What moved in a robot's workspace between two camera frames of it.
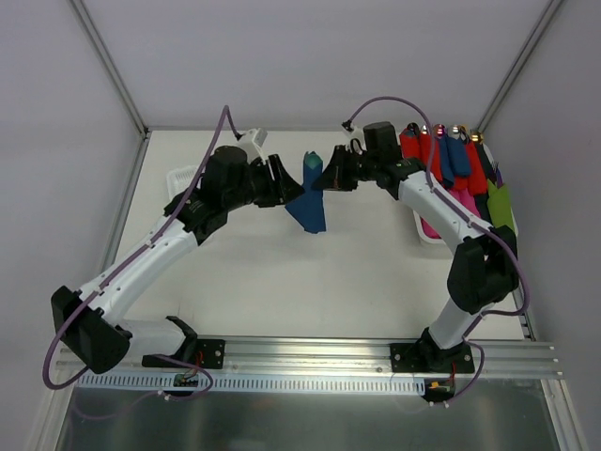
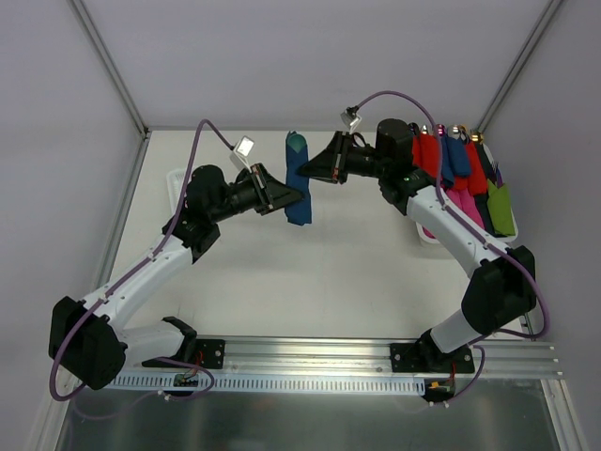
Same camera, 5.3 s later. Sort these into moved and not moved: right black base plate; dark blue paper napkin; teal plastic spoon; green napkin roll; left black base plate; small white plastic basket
Moved: teal plastic spoon; dark blue paper napkin
Not moved: right black base plate; green napkin roll; small white plastic basket; left black base plate
